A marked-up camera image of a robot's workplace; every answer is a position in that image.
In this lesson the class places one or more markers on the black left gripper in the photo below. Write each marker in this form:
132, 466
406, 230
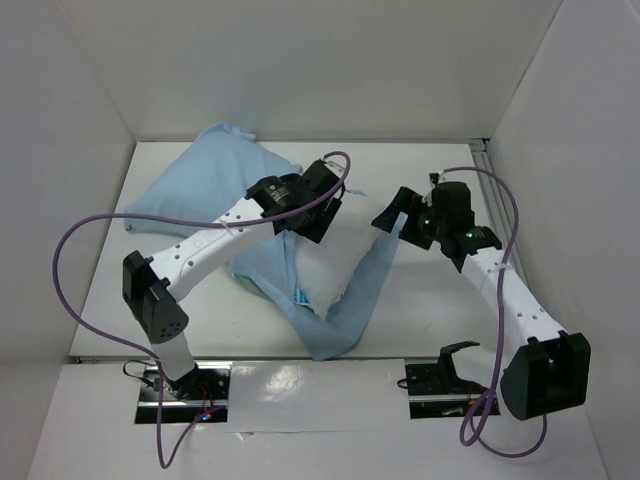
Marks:
316, 228

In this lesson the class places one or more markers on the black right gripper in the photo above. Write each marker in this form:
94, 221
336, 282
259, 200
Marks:
407, 220

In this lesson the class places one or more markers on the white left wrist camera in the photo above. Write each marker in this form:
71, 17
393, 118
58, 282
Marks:
336, 168

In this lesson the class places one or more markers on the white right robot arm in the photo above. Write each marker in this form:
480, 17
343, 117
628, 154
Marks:
547, 368

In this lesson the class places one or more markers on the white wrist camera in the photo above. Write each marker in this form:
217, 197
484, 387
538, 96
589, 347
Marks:
336, 168
435, 178

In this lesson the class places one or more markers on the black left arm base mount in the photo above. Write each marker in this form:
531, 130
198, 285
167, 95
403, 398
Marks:
204, 396

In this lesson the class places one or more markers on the white pillow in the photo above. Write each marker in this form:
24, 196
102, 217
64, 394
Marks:
324, 269

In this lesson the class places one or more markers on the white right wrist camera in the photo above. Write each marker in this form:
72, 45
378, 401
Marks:
435, 178

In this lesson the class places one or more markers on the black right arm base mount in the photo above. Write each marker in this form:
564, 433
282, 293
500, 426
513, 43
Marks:
434, 388

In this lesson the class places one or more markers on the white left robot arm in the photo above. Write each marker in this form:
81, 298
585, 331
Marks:
153, 287

